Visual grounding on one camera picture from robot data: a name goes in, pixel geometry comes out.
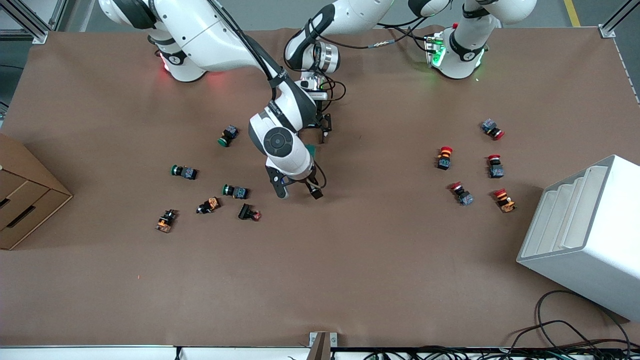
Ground brown cardboard box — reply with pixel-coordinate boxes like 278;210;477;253
0;132;73;251

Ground white stepped rack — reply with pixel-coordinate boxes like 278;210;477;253
516;154;640;322

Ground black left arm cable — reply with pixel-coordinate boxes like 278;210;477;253
310;15;431;117

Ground black left base cable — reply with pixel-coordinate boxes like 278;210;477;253
382;24;432;53

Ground grey metal table bracket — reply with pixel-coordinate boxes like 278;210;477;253
309;331;338;360

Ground black cable bundle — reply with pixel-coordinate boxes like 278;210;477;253
365;345;640;360

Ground black looped floor cable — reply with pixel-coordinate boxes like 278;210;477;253
510;290;633;351

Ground aluminium frame profile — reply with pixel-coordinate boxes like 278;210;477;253
598;0;640;39
0;0;68;45

